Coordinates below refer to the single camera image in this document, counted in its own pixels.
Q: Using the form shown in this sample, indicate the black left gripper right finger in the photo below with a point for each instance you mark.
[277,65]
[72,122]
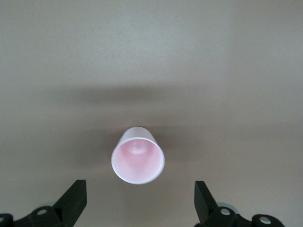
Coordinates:
[204,205]

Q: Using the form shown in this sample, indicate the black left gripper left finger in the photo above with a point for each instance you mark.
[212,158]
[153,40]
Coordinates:
[71,205]

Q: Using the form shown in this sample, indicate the brown table cover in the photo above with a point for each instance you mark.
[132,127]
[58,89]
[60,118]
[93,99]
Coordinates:
[165,47]

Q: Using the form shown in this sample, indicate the pink plastic cup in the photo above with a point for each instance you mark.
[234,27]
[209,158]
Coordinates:
[137,163]

